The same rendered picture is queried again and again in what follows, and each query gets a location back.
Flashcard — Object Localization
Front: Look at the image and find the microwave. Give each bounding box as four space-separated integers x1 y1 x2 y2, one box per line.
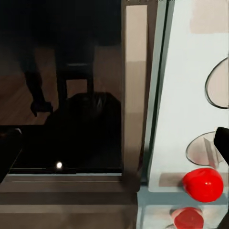
0 0 229 203

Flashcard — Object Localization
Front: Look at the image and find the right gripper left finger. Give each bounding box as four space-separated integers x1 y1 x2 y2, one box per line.
0 127 25 184

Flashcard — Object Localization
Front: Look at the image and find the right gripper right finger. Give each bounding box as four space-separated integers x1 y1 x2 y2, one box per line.
214 127 229 165

